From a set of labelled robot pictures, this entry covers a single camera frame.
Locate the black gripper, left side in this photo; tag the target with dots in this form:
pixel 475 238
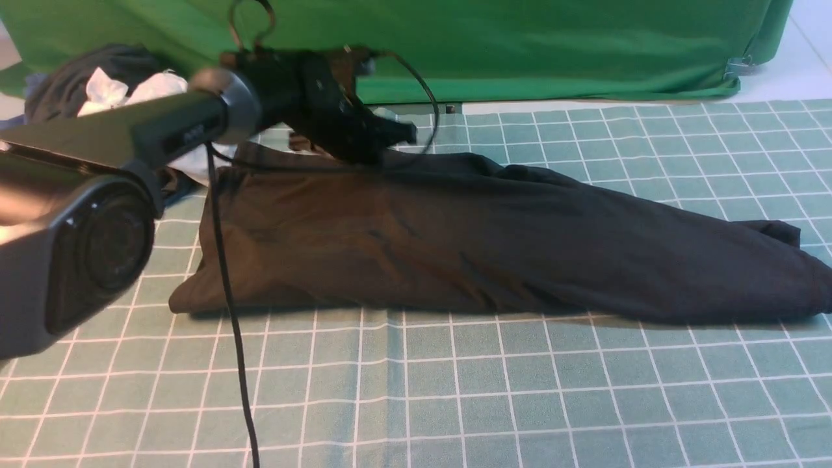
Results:
pixel 296 88

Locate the dark gray long-sleeve top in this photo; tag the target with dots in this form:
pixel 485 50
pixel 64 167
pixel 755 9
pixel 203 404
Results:
pixel 459 232

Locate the green backdrop cloth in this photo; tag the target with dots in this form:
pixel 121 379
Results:
pixel 467 51

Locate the white crumpled garment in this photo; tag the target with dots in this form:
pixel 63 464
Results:
pixel 104 93

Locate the dark gray crumpled garment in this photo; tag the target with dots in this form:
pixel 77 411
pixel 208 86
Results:
pixel 61 93

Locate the metal binder clip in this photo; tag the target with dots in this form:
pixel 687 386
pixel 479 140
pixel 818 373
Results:
pixel 737 67

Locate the green checkered tablecloth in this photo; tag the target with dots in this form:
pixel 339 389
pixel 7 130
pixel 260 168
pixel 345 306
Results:
pixel 139 387

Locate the wrist camera, left arm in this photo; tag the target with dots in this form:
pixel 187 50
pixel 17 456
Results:
pixel 350 62

